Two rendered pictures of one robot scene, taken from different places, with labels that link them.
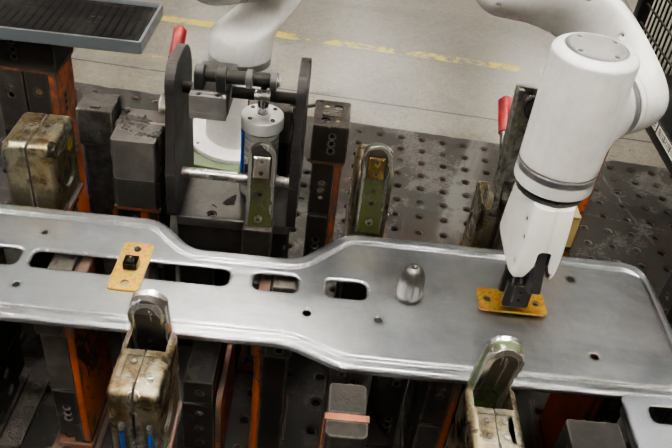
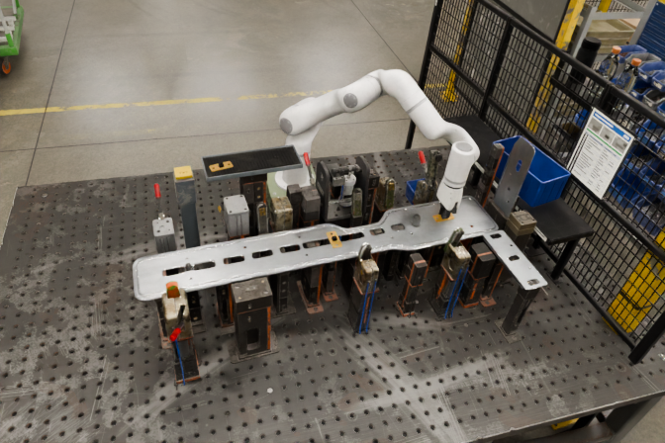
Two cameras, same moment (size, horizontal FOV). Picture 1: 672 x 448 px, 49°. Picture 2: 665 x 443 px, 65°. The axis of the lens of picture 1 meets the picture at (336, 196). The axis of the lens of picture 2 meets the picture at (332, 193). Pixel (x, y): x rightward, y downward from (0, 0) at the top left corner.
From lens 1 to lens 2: 123 cm
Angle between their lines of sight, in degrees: 17
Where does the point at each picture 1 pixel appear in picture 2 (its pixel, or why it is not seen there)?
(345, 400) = (416, 257)
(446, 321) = (429, 228)
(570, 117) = (461, 166)
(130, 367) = (366, 265)
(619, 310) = (471, 211)
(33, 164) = (286, 216)
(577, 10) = (452, 133)
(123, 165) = (309, 208)
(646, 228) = not seen: hidden behind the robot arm
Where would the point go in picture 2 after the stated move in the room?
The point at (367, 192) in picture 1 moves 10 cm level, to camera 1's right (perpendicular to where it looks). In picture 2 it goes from (389, 195) to (411, 191)
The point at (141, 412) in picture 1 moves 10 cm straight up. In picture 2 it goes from (374, 275) to (378, 255)
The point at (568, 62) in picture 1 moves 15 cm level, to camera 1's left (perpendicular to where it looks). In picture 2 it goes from (459, 153) to (421, 158)
